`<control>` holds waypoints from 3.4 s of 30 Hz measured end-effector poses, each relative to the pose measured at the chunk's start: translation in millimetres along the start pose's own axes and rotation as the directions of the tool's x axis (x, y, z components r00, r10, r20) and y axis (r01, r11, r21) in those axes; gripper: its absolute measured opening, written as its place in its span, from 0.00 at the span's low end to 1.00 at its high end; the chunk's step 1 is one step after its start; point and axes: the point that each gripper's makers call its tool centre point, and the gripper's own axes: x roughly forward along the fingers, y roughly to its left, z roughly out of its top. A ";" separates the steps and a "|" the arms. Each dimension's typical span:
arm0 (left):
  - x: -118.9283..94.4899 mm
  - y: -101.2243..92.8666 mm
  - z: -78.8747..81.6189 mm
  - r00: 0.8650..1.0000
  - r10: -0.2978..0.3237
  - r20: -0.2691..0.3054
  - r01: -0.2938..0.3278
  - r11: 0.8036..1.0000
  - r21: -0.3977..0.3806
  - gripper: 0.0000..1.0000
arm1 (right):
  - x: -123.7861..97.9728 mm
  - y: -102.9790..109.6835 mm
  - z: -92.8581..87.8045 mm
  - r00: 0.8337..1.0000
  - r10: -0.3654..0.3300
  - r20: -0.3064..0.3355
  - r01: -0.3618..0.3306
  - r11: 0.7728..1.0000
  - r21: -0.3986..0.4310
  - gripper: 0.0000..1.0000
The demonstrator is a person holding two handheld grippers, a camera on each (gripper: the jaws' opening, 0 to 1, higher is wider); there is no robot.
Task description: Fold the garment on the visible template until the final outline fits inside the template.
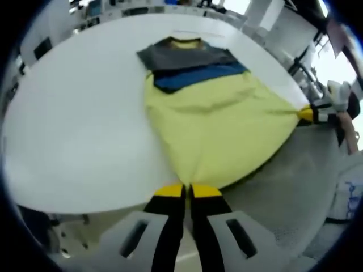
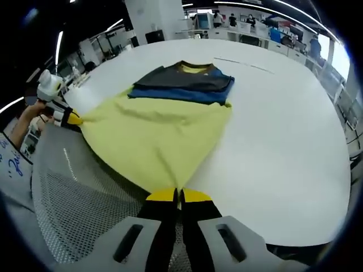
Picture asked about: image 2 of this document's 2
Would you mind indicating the light blue screen box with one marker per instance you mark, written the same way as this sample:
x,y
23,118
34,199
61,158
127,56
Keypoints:
x,y
203,20

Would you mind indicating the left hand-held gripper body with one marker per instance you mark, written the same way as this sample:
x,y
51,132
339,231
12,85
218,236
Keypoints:
x,y
49,85

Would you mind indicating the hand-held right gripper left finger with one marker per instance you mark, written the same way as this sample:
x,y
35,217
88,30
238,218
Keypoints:
x,y
158,226

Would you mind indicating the yellow blue grey garment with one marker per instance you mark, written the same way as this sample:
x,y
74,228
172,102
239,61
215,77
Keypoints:
x,y
153,130

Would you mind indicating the person's white printed shirt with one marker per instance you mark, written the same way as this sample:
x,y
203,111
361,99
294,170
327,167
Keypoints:
x,y
14,167

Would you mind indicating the blue crate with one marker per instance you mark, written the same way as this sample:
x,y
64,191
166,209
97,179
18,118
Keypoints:
x,y
275,34

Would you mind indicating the black metal frame rack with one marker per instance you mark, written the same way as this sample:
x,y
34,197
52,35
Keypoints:
x,y
109,42

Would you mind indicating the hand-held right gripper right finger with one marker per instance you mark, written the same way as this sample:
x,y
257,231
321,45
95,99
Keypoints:
x,y
198,226

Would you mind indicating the white square pillar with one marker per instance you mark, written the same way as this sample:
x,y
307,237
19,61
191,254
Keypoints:
x,y
156,17

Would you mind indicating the person's left hand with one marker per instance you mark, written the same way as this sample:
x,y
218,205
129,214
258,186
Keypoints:
x,y
39,110

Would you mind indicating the straight ceiling light bar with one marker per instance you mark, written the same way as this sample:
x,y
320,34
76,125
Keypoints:
x,y
115,24
59,45
11,104

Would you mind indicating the black cabinet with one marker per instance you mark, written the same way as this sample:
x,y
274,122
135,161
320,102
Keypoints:
x,y
154,37

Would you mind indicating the row of white cabinets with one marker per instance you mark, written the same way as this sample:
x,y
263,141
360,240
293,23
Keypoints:
x,y
295,54

